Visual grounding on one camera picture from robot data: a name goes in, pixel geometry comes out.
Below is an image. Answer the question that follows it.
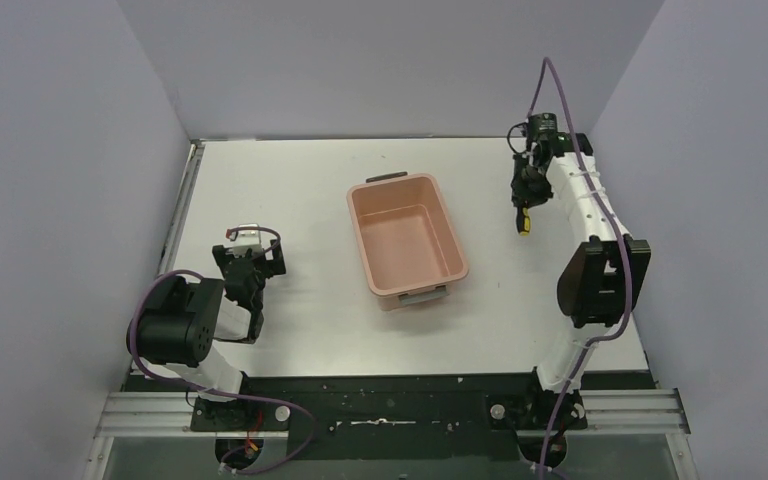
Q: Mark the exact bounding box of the left side aluminium rail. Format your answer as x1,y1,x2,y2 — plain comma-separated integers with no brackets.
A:
157,140,205,275

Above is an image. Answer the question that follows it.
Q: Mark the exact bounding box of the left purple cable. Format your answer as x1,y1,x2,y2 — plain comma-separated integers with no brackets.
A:
128,225,318,477

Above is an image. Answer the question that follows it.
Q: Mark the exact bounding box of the aluminium rail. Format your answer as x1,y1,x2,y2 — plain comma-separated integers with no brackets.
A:
157,140,205,275
82,389,700,480

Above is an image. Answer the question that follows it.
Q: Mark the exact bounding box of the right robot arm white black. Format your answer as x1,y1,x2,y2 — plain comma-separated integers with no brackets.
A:
505,113,652,430

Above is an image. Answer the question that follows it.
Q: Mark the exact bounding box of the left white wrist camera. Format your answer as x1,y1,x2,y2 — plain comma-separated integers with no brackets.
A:
226,224,263,257

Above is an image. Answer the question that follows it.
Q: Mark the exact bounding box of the black yellow screwdriver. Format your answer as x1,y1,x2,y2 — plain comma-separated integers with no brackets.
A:
515,207,531,236

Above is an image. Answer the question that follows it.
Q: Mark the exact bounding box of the aluminium front rail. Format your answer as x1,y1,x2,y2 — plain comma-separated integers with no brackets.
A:
82,389,700,480

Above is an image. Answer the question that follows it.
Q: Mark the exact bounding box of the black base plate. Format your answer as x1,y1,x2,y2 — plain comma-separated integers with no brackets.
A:
122,369,657,464

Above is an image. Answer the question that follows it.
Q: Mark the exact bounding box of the pink plastic bin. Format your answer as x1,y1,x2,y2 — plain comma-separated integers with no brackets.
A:
347,171,470,311

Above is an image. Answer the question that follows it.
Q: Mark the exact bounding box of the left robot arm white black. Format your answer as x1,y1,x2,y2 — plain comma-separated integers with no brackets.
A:
126,227,287,430

